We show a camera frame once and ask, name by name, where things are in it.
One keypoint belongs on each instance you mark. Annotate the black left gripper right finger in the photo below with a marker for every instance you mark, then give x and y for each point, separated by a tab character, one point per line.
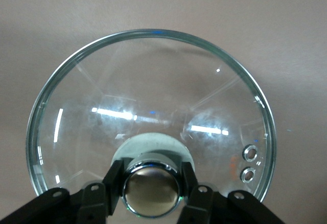
190	183

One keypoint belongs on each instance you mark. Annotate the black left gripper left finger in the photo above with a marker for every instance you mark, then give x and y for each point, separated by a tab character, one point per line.
113	183

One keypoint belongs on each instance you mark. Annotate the glass pot lid with knob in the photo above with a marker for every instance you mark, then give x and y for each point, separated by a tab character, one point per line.
153	94

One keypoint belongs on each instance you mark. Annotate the brown table cloth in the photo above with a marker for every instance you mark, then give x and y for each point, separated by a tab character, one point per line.
163	2

